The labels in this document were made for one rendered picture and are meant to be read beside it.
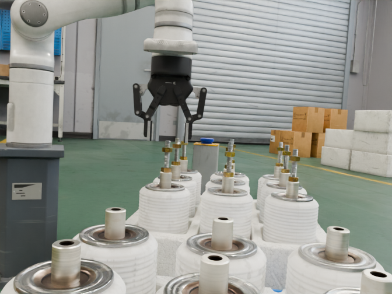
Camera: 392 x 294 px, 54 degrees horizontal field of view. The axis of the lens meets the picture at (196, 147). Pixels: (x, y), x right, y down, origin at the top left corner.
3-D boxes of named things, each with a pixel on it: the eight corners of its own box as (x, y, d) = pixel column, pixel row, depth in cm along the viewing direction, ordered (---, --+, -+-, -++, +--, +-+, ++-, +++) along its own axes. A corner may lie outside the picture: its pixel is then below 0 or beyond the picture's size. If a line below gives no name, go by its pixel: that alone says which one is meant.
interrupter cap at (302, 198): (269, 193, 75) (269, 190, 75) (308, 196, 74) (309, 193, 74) (272, 201, 67) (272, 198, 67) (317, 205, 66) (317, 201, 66)
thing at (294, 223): (257, 279, 77) (263, 191, 76) (306, 284, 76) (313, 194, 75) (259, 302, 68) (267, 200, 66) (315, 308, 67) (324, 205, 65)
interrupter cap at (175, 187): (189, 193, 71) (189, 189, 71) (149, 193, 68) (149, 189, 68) (178, 185, 78) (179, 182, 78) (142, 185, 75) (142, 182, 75)
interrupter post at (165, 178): (172, 190, 72) (173, 172, 72) (160, 190, 72) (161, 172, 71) (169, 188, 75) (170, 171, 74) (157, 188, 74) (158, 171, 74)
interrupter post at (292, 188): (284, 197, 72) (285, 179, 72) (297, 198, 72) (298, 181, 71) (285, 199, 70) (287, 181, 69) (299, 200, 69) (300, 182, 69)
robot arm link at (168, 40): (142, 50, 64) (144, 11, 63) (149, 60, 75) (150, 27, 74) (197, 53, 64) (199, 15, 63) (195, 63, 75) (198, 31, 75)
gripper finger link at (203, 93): (201, 86, 70) (192, 117, 71) (211, 89, 70) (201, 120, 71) (200, 87, 73) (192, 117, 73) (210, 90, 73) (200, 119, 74)
